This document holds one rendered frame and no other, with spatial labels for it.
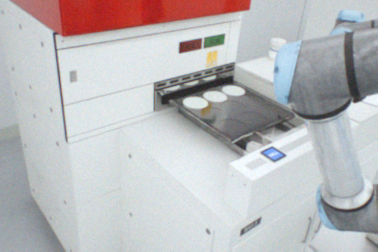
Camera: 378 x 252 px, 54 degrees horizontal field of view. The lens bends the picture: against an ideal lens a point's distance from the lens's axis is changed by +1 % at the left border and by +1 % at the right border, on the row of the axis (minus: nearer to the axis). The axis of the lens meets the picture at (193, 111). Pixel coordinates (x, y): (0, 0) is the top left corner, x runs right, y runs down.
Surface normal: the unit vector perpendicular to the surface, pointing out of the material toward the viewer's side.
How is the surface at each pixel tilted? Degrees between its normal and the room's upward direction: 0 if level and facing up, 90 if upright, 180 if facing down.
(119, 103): 90
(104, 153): 90
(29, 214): 0
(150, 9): 90
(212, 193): 0
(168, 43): 90
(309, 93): 107
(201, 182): 0
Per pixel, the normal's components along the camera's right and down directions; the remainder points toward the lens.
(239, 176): -0.77, 0.26
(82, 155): 0.63, 0.41
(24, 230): 0.07, -0.87
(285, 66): -0.55, -0.15
